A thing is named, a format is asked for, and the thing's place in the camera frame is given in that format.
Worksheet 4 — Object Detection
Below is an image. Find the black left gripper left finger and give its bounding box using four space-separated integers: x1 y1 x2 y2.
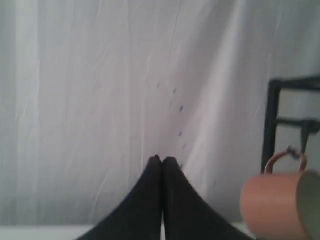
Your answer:
78 155 162 240

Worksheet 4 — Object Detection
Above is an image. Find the pink ceramic mug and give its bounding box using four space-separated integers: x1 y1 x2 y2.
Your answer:
240 150 320 240

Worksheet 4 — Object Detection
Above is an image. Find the white backdrop curtain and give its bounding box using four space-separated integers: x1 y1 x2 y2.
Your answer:
0 0 320 226

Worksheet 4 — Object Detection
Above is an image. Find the black two-tier shelf rack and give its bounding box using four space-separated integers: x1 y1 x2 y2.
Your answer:
260 75 320 172

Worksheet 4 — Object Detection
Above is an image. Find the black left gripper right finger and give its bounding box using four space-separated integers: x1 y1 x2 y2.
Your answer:
162 157 252 240

